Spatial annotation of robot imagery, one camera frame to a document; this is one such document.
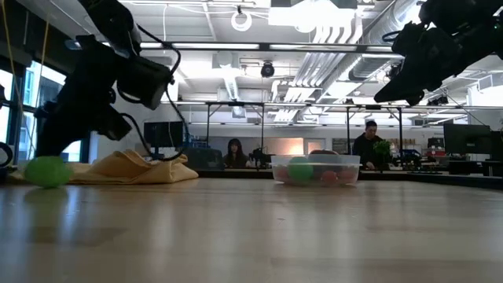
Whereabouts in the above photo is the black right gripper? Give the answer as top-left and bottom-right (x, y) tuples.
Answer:
(373, 27), (479, 106)

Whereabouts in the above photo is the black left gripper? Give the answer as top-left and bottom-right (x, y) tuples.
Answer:
(34, 35), (133, 157)

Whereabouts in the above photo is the green toy lime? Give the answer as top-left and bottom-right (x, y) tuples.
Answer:
(24, 156), (74, 189)

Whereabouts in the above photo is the brown toy kiwi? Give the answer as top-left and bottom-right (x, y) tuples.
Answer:
(309, 149), (341, 172)

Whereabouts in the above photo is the red toy strawberry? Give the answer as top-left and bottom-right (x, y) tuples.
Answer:
(338, 167), (358, 185)

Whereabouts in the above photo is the green toy pepper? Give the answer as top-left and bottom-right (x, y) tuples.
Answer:
(286, 156), (314, 183)

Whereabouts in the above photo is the clear plastic tupperware container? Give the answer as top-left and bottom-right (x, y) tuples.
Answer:
(270, 153), (362, 187)

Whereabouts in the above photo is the large glass window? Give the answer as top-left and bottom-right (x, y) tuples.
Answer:
(0, 58), (95, 164)

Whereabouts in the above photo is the background green plant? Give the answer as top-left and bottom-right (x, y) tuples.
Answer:
(372, 139), (394, 168)

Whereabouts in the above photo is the orange cloth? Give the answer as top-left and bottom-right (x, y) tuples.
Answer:
(7, 149), (200, 186)

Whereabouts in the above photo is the person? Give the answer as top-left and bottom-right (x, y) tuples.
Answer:
(222, 138), (251, 169)
(352, 120), (390, 171)

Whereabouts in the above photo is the black computer monitor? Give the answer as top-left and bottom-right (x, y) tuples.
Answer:
(143, 120), (185, 149)
(443, 123), (492, 155)

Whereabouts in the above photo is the black overhead rig beam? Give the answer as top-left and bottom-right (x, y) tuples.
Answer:
(64, 39), (398, 56)

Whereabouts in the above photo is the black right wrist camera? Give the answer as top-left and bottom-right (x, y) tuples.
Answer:
(391, 20), (442, 67)

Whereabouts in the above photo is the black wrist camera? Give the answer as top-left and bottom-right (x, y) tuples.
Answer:
(116, 54), (174, 112)
(391, 20), (442, 67)

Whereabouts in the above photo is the silver ventilation duct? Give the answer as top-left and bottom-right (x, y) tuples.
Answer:
(329, 0), (421, 83)

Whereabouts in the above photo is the thin yellow hanging cord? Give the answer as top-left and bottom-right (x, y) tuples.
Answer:
(0, 0), (24, 119)
(28, 23), (50, 158)

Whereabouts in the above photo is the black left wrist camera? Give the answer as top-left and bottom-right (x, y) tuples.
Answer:
(116, 54), (174, 112)

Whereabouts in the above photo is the black aluminium table frame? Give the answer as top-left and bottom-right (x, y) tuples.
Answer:
(196, 168), (503, 189)

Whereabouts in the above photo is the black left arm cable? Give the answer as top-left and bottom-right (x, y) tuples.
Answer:
(116, 23), (189, 163)

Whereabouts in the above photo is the black ceiling camera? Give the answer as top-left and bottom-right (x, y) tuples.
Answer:
(260, 61), (276, 79)

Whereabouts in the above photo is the white ceiling cable ring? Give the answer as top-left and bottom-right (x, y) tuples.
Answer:
(229, 9), (253, 33)

